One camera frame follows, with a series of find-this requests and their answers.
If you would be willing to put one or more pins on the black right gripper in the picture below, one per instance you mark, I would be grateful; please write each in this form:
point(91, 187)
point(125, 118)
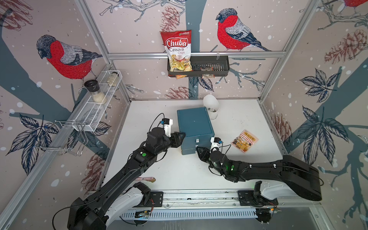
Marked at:
point(203, 155)

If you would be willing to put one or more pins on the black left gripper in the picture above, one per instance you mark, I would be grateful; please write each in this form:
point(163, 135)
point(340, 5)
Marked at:
point(177, 142)

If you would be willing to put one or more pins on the teal drawer cabinet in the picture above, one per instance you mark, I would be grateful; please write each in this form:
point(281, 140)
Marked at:
point(197, 126)

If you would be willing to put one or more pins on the yellow striped seed bag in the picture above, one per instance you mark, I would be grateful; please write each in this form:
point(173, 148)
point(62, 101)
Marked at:
point(244, 141)

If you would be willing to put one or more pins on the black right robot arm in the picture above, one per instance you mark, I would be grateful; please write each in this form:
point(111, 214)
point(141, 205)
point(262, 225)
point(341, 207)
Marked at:
point(300, 177)

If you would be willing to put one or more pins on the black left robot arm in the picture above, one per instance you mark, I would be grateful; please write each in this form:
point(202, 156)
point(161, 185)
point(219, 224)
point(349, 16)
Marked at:
point(101, 208)

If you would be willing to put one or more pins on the small jar on shelf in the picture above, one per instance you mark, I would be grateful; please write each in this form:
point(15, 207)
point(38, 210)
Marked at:
point(113, 79)

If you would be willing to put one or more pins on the black-lidded spice jar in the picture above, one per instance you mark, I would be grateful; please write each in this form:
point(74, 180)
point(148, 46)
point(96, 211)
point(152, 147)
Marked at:
point(97, 95)

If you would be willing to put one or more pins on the red Chuba cassava chips bag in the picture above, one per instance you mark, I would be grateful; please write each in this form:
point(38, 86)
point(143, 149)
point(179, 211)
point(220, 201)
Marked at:
point(178, 48)

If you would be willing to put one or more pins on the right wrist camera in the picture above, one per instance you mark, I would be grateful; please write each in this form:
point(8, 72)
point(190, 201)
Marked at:
point(216, 144)

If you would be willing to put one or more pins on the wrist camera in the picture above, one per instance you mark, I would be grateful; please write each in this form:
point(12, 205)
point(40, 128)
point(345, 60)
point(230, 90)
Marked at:
point(216, 144)
point(167, 124)

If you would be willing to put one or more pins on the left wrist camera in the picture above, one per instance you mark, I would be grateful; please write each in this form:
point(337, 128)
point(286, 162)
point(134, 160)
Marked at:
point(167, 124)

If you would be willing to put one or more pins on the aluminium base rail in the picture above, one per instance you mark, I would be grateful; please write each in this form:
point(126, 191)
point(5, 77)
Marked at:
point(220, 198)

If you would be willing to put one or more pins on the white wire wall shelf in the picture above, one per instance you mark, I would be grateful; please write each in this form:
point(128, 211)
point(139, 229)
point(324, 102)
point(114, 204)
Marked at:
point(91, 113)

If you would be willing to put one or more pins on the black wall basket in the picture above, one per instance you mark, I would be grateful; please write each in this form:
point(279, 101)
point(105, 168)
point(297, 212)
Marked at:
point(202, 65)

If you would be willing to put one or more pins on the chrome wire rack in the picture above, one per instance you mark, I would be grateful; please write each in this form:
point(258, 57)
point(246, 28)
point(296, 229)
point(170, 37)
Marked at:
point(63, 137)

